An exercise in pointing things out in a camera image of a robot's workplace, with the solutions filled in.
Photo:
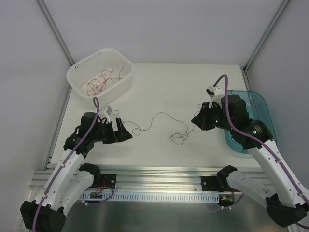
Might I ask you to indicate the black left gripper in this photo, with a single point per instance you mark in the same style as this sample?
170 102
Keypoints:
115 133

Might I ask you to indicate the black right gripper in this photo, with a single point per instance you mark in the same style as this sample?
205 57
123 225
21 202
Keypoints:
210 116

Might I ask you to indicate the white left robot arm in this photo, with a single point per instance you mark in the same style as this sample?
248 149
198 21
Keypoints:
48 211

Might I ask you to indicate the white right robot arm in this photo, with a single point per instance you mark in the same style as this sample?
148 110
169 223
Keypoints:
287 200

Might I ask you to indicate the teal plastic bin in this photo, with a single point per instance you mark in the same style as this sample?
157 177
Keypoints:
257 109

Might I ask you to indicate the white plastic basket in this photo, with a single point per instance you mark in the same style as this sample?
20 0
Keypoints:
105 74

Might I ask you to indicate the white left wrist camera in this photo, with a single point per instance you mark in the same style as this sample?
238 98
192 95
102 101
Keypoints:
104 115

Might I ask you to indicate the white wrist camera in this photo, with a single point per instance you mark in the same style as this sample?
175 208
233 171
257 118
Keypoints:
104 115
216 94

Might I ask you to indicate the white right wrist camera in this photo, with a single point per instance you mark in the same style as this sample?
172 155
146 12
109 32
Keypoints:
216 94

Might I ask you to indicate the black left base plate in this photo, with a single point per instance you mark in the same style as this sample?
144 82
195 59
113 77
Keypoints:
107 180

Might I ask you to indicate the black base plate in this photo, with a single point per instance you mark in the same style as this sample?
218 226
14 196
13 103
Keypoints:
107 180
209 183

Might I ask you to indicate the aluminium mounting rail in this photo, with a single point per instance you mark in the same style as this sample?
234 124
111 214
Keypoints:
155 179

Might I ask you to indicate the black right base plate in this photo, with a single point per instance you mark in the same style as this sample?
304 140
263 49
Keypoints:
209 183

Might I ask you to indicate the white slotted cable duct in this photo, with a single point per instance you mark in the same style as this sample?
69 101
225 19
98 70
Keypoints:
150 197

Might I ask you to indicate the right aluminium frame post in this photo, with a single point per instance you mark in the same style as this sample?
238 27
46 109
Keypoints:
267 33

